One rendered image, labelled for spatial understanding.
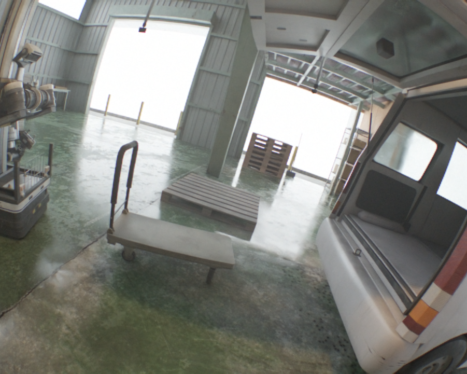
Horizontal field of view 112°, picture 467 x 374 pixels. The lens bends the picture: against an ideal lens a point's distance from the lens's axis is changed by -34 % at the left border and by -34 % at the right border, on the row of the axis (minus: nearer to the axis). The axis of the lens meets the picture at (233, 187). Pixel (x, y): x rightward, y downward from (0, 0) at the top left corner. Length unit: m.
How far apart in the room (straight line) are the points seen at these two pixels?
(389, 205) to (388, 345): 1.48
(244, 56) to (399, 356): 4.37
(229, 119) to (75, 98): 7.53
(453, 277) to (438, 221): 1.77
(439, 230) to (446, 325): 1.75
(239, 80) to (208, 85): 3.42
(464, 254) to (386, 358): 0.51
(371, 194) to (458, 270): 1.37
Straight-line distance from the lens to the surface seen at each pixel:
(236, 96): 4.29
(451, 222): 2.89
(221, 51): 7.87
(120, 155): 1.40
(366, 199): 2.17
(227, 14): 8.38
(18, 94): 1.57
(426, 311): 1.04
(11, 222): 1.79
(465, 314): 1.22
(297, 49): 1.90
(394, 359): 1.15
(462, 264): 1.00
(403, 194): 2.35
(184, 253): 1.54
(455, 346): 1.46
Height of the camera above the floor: 1.06
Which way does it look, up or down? 15 degrees down
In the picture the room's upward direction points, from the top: 17 degrees clockwise
